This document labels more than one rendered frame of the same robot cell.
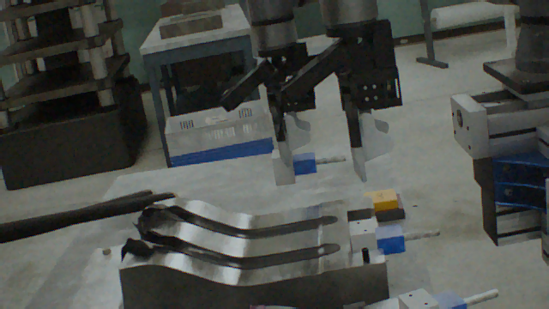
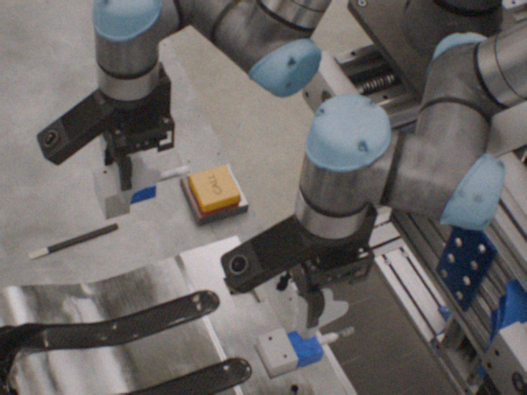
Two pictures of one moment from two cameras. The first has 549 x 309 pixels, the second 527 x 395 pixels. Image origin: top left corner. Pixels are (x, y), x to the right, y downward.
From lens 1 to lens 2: 0.97 m
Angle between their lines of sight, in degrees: 47
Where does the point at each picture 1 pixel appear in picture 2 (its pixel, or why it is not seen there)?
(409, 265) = (290, 320)
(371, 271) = not seen: outside the picture
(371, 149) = (324, 319)
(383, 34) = (366, 224)
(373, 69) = (346, 257)
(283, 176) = (116, 210)
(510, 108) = (398, 102)
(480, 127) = not seen: hidden behind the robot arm
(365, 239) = (286, 365)
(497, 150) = not seen: hidden behind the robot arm
